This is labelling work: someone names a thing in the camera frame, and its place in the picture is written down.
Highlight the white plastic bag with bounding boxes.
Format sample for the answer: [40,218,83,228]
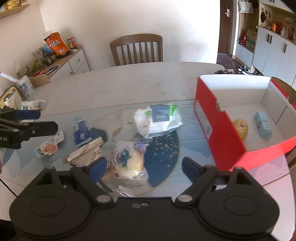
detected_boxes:
[134,103,183,138]

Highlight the clear plastic container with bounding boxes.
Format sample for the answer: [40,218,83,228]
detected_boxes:
[14,50,45,77]

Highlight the white crumpled packet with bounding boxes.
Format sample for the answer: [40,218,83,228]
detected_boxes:
[21,100,47,111]

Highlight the blue white small packet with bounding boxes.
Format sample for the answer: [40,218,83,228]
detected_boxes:
[73,118,90,147]

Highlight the white cabinet black handles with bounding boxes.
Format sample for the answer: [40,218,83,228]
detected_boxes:
[236,0,296,87]

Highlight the yellow pear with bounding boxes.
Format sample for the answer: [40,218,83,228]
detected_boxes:
[232,119,249,141]

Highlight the silver foil snack packet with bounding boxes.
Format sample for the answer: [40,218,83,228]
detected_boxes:
[64,137,103,166]

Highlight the hanging white bag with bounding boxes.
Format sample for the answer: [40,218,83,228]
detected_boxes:
[238,0,252,13]

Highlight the orange snack bag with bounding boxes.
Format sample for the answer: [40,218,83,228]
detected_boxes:
[43,32,70,56]

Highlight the orange print jelly cup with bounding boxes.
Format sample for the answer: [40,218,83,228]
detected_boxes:
[35,131,65,158]

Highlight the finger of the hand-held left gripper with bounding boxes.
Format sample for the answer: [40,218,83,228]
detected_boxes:
[0,107,41,121]
[0,119,59,142]

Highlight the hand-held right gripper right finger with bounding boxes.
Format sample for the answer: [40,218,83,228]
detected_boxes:
[175,157,253,207]

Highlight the grey blue packet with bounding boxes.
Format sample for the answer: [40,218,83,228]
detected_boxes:
[149,104,173,123]

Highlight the cardboard carton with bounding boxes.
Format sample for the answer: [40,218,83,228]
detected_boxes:
[245,28,258,52]

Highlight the white paper roll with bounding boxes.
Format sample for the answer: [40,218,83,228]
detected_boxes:
[0,71,18,83]

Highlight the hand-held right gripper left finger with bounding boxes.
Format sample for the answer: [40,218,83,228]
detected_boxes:
[36,157,115,206]

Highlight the black white sneakers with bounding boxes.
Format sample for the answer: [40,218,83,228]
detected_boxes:
[238,65,255,75]

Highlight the white marble pattern desktop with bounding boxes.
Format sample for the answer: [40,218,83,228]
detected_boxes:
[0,61,296,210]

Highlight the wooden chair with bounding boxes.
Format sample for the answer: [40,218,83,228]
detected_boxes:
[270,76,296,168]
[110,34,163,67]

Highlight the blueberry print bread packet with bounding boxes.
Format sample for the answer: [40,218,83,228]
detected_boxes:
[108,140,149,186]

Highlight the patterned red rug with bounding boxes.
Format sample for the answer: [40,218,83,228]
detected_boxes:
[217,54,241,68]

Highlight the red cardboard box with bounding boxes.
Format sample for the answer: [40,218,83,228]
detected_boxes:
[194,75,296,172]

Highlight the light blue small carton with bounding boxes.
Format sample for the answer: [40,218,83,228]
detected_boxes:
[254,111,273,140]

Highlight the white blue tissue pack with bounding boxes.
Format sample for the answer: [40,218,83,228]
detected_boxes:
[16,75,36,99]

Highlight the yellow rimmed white device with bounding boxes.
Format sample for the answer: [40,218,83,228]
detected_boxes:
[0,86,23,109]

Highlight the wooden wall shelf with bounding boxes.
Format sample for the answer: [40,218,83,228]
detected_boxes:
[0,3,31,19]

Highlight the brown door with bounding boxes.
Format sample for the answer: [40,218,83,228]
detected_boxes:
[217,0,239,56]

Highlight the white drawer cabinet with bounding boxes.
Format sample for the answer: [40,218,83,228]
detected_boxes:
[28,44,91,88]

